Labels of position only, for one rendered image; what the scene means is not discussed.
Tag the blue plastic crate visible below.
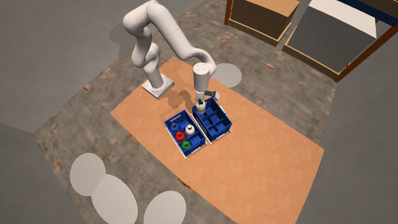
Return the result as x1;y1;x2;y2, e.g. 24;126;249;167
164;109;206;156
192;97;232;142

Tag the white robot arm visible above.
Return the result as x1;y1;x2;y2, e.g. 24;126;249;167
123;0;220;101

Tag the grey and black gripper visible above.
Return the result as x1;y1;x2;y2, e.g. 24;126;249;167
196;90;205;105

